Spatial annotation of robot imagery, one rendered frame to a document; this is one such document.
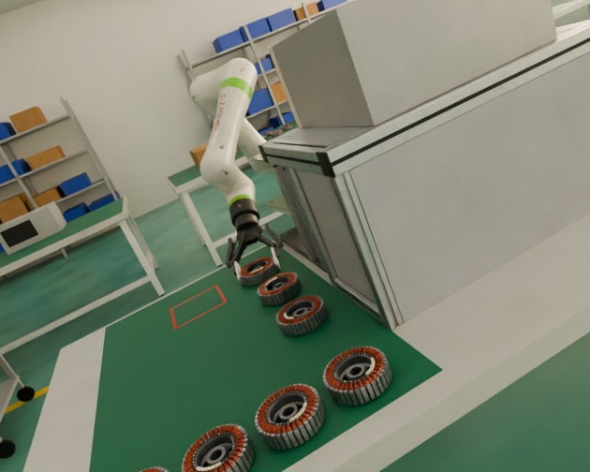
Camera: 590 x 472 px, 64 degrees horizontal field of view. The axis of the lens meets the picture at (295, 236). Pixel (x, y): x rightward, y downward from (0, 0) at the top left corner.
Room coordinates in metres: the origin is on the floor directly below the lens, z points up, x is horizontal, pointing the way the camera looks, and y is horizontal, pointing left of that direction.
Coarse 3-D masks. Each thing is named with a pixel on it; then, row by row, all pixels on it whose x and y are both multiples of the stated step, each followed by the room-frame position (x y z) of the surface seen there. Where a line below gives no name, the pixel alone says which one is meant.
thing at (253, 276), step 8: (248, 264) 1.32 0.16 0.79; (256, 264) 1.31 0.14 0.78; (264, 264) 1.30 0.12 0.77; (272, 264) 1.25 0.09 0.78; (240, 272) 1.30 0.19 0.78; (248, 272) 1.29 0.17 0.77; (256, 272) 1.23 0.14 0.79; (264, 272) 1.23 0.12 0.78; (272, 272) 1.24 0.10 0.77; (248, 280) 1.24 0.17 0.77; (256, 280) 1.23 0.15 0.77
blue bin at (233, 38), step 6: (222, 36) 7.54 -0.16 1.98; (228, 36) 7.56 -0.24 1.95; (234, 36) 7.58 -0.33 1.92; (240, 36) 7.60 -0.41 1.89; (216, 42) 7.65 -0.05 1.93; (222, 42) 7.53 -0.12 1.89; (228, 42) 7.55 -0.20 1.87; (234, 42) 7.57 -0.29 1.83; (240, 42) 7.59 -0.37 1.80; (216, 48) 7.79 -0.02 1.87; (222, 48) 7.53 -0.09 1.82; (228, 48) 7.55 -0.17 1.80
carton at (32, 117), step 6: (30, 108) 6.93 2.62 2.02; (36, 108) 6.95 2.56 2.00; (18, 114) 6.89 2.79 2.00; (24, 114) 6.91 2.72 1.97; (30, 114) 6.92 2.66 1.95; (36, 114) 6.94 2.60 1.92; (42, 114) 7.20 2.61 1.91; (12, 120) 6.87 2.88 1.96; (18, 120) 6.88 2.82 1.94; (24, 120) 6.90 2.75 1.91; (30, 120) 6.91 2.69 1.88; (36, 120) 6.93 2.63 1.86; (42, 120) 6.95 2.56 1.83; (18, 126) 6.87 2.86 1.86; (24, 126) 6.89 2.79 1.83; (30, 126) 6.90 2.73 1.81; (18, 132) 6.86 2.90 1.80
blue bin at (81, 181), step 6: (84, 174) 6.96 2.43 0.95; (66, 180) 7.18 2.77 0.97; (72, 180) 6.91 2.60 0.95; (78, 180) 6.93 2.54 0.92; (84, 180) 6.95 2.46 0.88; (90, 180) 7.33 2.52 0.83; (66, 186) 6.89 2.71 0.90; (72, 186) 6.90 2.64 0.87; (78, 186) 6.92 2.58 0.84; (84, 186) 6.94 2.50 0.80; (66, 192) 6.88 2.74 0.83; (72, 192) 6.89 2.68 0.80
